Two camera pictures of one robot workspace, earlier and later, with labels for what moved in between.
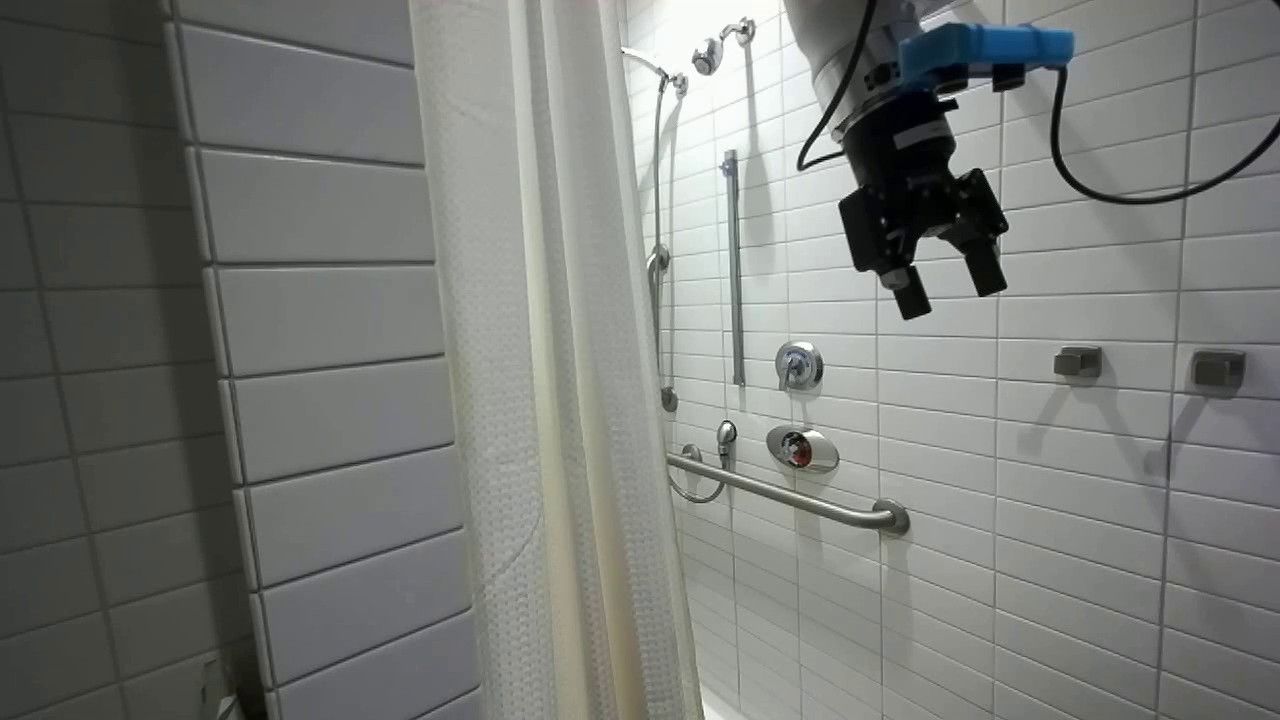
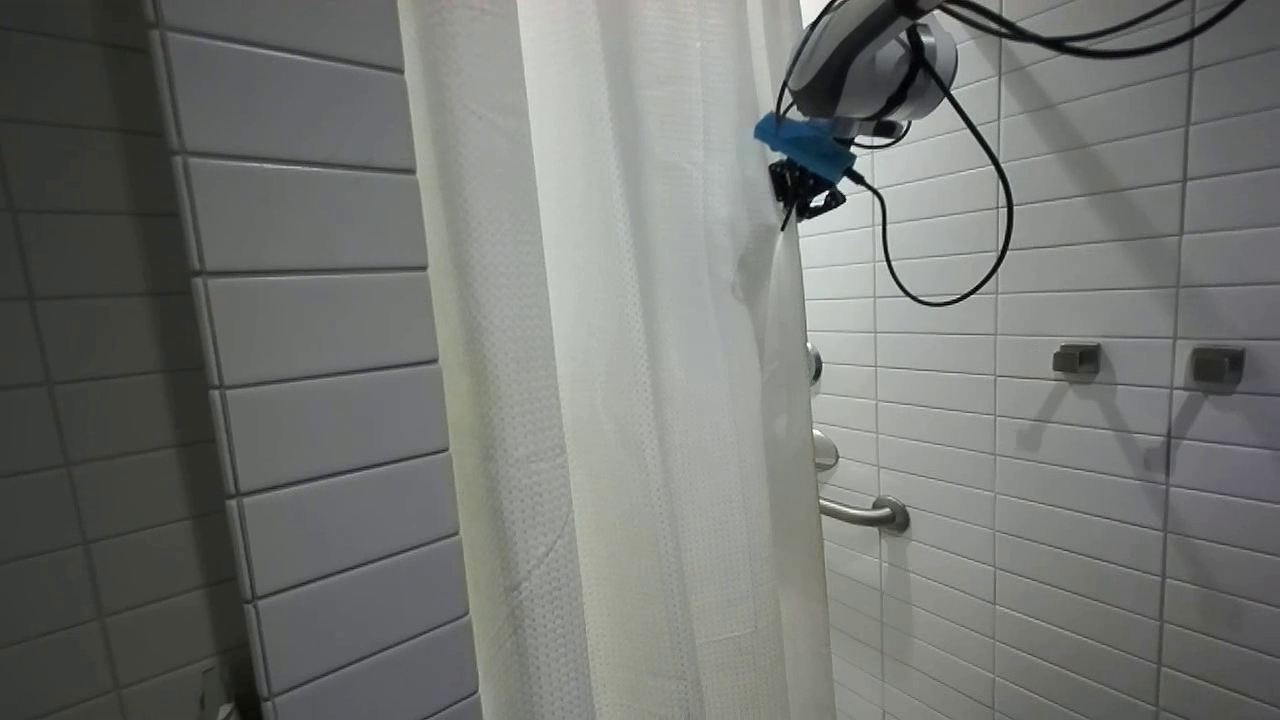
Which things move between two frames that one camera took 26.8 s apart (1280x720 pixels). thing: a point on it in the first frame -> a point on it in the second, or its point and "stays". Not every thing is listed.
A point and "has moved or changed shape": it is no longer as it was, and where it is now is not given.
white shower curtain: x=570 y=497 has moved or changed shape
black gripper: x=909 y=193 -> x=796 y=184
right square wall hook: x=1219 y=375 stays
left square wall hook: x=1079 y=361 stays
